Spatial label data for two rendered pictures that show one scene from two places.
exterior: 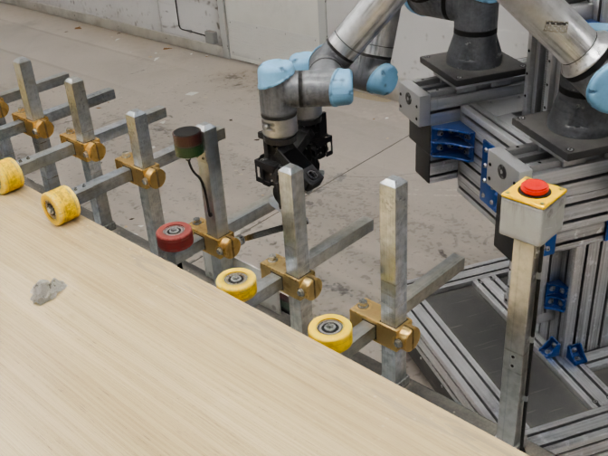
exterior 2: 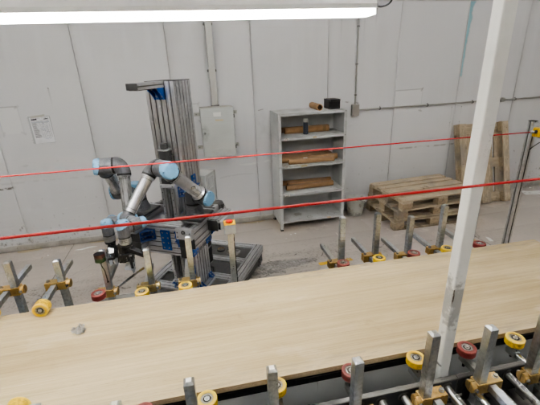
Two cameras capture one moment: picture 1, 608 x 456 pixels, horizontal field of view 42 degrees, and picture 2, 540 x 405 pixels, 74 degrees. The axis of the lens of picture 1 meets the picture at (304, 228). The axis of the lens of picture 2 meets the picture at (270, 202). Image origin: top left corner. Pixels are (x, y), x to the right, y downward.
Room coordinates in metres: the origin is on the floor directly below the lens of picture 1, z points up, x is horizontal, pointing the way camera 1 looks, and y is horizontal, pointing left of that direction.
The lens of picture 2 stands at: (-0.31, 1.17, 2.12)
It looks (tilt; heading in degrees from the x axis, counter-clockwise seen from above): 21 degrees down; 304
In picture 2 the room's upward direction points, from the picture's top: 2 degrees counter-clockwise
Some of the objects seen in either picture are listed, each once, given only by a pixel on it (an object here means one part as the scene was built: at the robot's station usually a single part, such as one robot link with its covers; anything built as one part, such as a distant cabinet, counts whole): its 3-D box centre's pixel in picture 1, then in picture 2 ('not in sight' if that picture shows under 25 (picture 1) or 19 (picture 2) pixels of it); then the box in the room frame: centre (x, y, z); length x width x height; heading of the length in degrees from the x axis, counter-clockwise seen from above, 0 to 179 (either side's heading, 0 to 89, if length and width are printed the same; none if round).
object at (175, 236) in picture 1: (176, 250); (100, 300); (1.53, 0.29, 0.85); 0.08 x 0.08 x 0.11
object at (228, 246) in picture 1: (212, 239); (106, 292); (1.58, 0.21, 0.85); 0.13 x 0.06 x 0.05; 45
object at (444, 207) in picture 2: not in sight; (440, 235); (-0.03, -1.39, 0.93); 0.03 x 0.03 x 0.48; 45
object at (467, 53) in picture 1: (474, 43); (140, 202); (2.12, -0.50, 1.09); 0.15 x 0.15 x 0.10
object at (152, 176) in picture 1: (140, 171); (59, 284); (1.76, 0.39, 0.95); 0.13 x 0.06 x 0.05; 45
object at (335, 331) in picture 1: (331, 349); (186, 292); (1.15, -0.03, 0.85); 0.08 x 0.08 x 0.11
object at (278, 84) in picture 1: (278, 89); (123, 228); (1.56, 0.03, 1.21); 0.09 x 0.08 x 0.11; 86
